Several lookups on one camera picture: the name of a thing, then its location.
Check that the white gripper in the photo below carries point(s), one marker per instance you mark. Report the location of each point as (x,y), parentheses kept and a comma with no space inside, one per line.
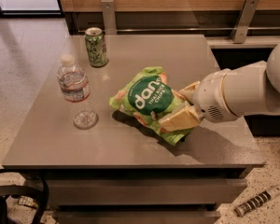
(209,94)

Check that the green rice chip bag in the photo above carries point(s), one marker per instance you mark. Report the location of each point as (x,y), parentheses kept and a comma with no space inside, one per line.
(148,98)

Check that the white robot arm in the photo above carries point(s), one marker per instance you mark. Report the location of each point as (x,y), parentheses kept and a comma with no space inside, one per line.
(227,95)

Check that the clear plastic water bottle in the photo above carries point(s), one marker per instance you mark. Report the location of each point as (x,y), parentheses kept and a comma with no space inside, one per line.
(75,88)

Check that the green soda can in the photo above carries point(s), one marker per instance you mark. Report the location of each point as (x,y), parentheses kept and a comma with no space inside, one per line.
(96,47)

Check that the white power strip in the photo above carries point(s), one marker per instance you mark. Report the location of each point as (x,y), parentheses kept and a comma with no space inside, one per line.
(257,201)

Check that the upper grey table drawer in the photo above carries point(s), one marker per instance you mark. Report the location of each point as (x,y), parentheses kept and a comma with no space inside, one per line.
(144,191)

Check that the grey table drawer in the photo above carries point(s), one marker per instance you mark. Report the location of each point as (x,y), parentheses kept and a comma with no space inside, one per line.
(144,191)
(138,217)

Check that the lower grey table drawer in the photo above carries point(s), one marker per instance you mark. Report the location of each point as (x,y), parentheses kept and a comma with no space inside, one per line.
(138,217)

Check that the black chair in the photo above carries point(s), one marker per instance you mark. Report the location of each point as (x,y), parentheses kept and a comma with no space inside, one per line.
(39,195)

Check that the right metal wall bracket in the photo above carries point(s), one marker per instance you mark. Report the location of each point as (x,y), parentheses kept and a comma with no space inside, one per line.
(240,30)

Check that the metal wall bracket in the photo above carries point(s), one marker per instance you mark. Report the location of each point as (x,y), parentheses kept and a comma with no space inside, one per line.
(109,17)
(240,30)

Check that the horizontal metal rail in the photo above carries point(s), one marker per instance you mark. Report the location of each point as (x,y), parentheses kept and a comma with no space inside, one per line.
(191,29)

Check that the left metal wall bracket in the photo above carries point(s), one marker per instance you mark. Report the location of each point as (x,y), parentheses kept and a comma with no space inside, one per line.
(109,17)

